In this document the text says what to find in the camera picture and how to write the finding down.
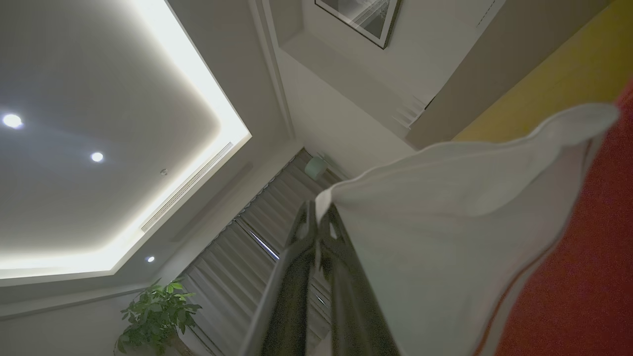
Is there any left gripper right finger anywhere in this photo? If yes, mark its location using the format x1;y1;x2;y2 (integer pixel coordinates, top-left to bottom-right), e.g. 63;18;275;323
318;204;402;356

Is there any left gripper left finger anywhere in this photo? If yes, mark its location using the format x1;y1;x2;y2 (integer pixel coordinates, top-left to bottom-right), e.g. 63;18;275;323
239;200;322;356

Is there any red jersey with white sleeves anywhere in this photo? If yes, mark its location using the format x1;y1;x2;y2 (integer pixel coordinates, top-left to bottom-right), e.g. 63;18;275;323
315;82;633;356

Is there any grey pleated curtain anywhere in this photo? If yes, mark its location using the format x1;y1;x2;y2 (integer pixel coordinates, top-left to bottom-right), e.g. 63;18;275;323
173;148;349;356

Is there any green potted plant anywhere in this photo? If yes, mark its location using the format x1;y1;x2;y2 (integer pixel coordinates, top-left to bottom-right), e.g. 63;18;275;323
114;278;203;356

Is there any pale green round lamp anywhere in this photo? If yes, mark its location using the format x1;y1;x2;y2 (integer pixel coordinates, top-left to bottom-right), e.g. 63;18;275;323
304;154;330;180

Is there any long ceiling air vent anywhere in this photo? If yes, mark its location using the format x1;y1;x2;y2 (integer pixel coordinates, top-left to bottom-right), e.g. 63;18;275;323
139;141;234;233

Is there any glowing cove light strip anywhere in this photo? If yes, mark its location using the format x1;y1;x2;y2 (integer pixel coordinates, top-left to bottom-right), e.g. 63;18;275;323
0;0;253;280

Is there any framed wall picture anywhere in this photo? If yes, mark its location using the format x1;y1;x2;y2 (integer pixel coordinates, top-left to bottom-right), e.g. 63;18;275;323
315;0;403;50

